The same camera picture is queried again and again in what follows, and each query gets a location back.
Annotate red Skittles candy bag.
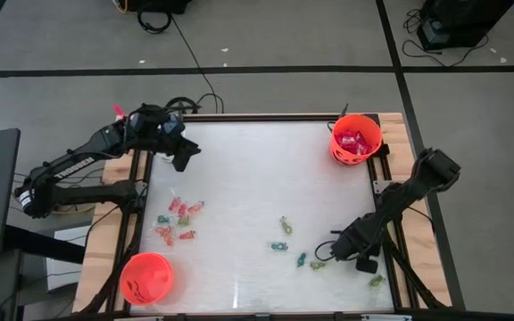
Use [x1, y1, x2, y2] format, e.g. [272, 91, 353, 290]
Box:
[345, 129, 374, 148]
[350, 141, 373, 156]
[336, 133, 357, 155]

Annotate orange jack-o-lantern bucket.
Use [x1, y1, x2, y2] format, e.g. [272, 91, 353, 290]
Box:
[328, 113, 383, 167]
[119, 251, 175, 307]

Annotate light wooden table border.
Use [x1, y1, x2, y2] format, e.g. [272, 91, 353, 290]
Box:
[72, 111, 453, 313]

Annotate black equipment box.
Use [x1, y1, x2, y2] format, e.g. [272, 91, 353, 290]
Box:
[125, 0, 195, 14]

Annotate black desk leg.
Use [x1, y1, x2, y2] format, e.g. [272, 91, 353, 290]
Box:
[4, 225, 87, 265]

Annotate white flat box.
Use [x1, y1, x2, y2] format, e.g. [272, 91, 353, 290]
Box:
[44, 224, 92, 294]

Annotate black computer case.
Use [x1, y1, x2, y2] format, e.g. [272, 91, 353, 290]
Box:
[416, 0, 514, 51]

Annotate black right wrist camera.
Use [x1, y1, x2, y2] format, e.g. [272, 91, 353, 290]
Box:
[355, 257, 379, 275]

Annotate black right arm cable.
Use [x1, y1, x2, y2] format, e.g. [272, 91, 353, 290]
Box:
[313, 240, 336, 263]

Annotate black looped cable bundle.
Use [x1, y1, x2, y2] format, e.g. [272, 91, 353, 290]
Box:
[165, 92, 226, 115]

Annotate long black floor cable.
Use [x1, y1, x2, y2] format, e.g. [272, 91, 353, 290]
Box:
[170, 15, 219, 115]

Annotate black coiled cable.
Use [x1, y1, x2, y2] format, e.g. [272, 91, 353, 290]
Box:
[136, 3, 173, 35]

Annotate black metal table frame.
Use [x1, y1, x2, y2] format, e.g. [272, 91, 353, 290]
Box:
[78, 113, 466, 321]

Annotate black tangled floor cables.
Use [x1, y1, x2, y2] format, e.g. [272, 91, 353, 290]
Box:
[401, 7, 491, 68]

